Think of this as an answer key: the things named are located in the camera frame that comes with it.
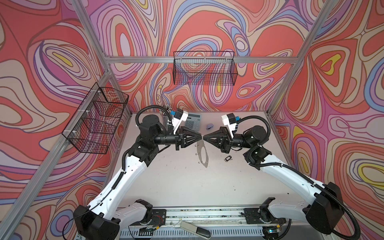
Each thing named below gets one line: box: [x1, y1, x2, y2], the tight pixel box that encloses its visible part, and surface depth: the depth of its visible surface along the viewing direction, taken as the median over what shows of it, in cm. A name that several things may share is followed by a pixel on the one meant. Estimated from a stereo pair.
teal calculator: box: [185, 112, 202, 132], surface depth 113 cm
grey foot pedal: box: [180, 221, 212, 240], surface depth 68 cm
